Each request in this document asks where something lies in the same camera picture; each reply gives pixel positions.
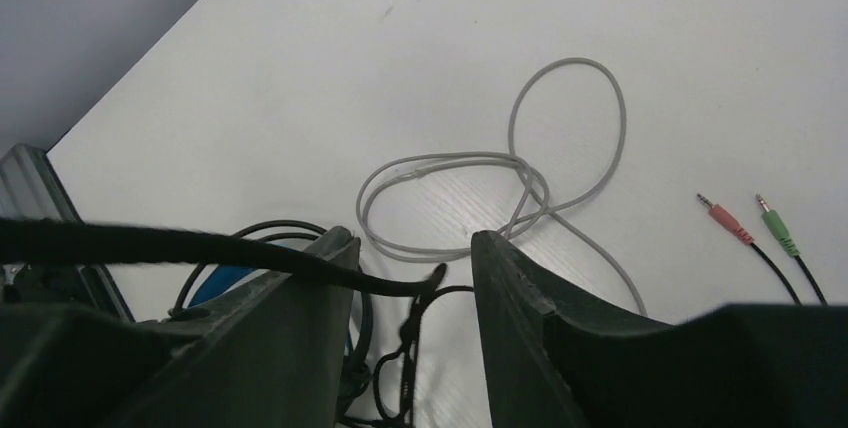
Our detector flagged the black headphones with blue band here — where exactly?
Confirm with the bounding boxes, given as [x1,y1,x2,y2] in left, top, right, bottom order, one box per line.
[168,220,374,420]

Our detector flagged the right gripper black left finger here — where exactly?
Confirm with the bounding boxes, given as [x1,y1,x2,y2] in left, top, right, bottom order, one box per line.
[0,226,362,428]

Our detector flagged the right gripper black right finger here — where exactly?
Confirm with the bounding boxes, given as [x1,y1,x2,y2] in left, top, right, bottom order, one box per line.
[471,231,847,427]

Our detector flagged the black cable of white headphones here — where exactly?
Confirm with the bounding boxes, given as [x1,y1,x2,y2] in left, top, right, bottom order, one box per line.
[0,193,829,428]

